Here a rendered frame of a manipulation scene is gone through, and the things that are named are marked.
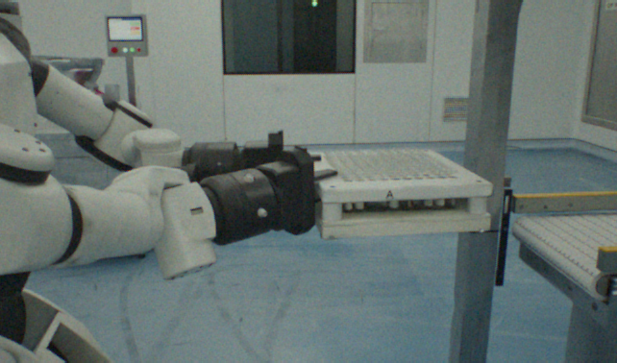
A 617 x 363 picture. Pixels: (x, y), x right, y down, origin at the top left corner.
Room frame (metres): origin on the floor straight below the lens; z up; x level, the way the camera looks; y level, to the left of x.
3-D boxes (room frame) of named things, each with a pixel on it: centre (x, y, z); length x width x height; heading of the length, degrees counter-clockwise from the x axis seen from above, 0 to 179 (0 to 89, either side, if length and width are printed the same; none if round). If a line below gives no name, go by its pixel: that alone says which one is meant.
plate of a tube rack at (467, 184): (0.87, -0.12, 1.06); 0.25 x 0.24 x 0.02; 9
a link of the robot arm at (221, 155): (0.90, 0.10, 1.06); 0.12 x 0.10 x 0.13; 91
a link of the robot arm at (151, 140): (0.93, 0.25, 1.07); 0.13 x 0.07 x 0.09; 27
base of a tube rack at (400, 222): (0.87, -0.12, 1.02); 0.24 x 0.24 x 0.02; 9
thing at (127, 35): (3.43, 1.07, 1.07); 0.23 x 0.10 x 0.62; 97
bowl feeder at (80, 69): (3.31, 1.32, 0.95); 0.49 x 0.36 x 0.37; 97
